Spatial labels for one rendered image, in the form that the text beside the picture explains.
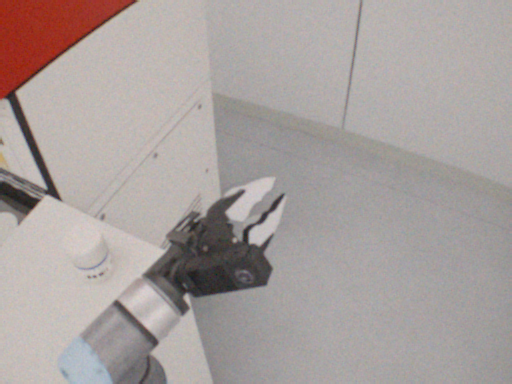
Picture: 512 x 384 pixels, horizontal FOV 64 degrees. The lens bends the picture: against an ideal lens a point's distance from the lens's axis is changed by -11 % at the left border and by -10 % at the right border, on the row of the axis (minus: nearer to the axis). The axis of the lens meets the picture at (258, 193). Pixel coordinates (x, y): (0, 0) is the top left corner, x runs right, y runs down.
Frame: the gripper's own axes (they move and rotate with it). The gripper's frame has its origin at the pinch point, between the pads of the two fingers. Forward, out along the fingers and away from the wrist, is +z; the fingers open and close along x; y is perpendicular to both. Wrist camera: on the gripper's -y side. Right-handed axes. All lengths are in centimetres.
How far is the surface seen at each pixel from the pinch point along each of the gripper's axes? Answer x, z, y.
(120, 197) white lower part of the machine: 5, -2, 71
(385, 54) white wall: 34, 132, 81
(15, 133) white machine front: -26, -17, 45
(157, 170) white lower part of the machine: 8, 14, 78
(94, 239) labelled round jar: -4.0, -19.2, 26.4
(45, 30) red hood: -38, -2, 39
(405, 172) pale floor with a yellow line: 97, 125, 96
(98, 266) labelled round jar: 0.5, -21.6, 27.7
